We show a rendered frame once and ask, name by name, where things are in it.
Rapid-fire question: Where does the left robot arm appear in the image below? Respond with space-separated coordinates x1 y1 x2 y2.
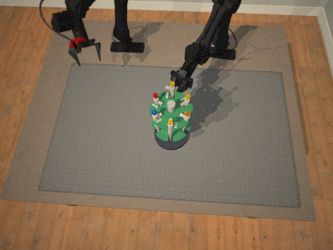
183 0 241 72

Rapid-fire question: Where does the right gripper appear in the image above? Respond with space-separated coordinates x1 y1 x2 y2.
68 28 101 66

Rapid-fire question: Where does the white pipette with yellow button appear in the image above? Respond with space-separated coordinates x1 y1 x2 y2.
167 118 173 139
180 94 190 106

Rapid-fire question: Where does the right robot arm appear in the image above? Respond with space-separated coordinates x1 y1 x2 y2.
51 0 145 55

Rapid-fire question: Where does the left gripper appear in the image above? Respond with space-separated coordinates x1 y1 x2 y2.
170 64 193 93

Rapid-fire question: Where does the white pipette with blue button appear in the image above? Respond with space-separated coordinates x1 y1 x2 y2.
151 110 162 132

